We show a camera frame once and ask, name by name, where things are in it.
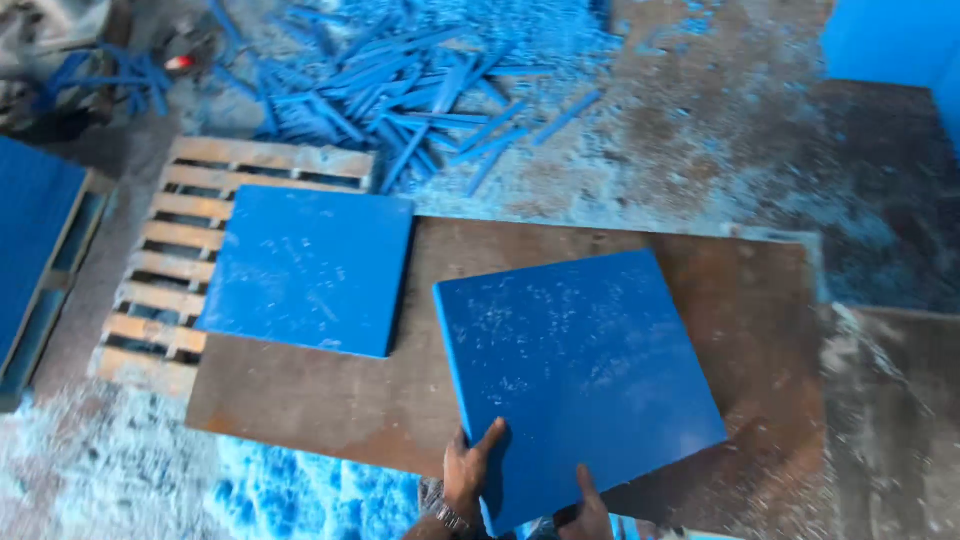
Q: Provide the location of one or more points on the person's left hand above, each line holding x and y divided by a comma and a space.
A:
463, 471

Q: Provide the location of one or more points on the person's right hand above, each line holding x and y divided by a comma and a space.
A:
589, 517

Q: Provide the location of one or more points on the blue square foam board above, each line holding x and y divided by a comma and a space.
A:
307, 270
577, 375

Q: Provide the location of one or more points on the silver wristwatch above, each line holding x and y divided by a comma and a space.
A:
448, 516

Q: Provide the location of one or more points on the brown plywood sheet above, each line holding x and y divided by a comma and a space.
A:
525, 352

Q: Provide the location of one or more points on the grey metal sheet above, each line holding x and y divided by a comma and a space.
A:
892, 420

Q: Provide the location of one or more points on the wooden pallet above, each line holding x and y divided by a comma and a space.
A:
176, 255

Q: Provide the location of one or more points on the pile of blue foam strips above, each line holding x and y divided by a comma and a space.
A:
405, 97

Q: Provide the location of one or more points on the large blue foam panel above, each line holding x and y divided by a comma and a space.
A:
30, 232

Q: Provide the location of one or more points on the blue foam block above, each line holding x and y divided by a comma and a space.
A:
892, 45

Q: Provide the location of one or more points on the grey sack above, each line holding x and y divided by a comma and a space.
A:
45, 34

